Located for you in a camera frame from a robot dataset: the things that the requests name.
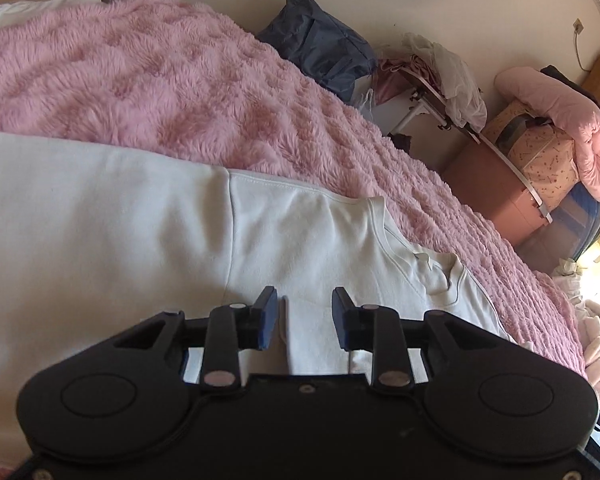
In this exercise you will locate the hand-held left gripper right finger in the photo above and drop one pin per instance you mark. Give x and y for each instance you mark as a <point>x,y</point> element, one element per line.
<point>339,317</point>

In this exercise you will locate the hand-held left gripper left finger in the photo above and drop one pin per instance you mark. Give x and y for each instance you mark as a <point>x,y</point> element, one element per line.
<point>267,317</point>

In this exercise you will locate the white printed t-shirt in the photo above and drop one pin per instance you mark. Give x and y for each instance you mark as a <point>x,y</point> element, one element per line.
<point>130,220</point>

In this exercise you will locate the pink clothes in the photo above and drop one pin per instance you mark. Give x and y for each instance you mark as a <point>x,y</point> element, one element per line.
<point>400,77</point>

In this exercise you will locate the pink plastic storage bin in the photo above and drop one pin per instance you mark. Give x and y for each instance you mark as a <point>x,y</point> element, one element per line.
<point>485,190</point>

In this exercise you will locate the small folding table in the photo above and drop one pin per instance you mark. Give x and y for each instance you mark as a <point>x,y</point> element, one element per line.
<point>430,91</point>

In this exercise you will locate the white crumpled bedding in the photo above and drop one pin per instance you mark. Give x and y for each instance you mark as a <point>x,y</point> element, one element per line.
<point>597,320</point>

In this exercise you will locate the blue translucent storage bag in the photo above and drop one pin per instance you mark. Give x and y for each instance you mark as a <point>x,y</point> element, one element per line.
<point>582,220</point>

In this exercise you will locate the patterned beige storage bag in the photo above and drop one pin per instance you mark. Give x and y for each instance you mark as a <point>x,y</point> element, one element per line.
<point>545,155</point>

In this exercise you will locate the white plastic bag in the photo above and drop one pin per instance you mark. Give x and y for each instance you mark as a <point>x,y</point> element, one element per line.
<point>455,80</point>

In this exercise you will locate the pink fluffy blanket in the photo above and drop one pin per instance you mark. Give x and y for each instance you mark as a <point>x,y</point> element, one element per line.
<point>155,70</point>

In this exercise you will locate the dark blue fabric bag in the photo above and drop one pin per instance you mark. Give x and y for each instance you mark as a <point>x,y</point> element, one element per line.
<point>320,40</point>

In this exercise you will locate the pink quilt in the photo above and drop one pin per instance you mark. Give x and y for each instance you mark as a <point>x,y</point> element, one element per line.
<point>570,110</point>

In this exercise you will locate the dark clothing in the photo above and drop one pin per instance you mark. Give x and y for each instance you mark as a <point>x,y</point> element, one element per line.
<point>567,77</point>

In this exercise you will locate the white pillow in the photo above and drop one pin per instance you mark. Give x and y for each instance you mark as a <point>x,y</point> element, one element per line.
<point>10,15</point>

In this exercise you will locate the white wall socket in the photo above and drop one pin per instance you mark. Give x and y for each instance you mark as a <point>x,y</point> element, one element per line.
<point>578,25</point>

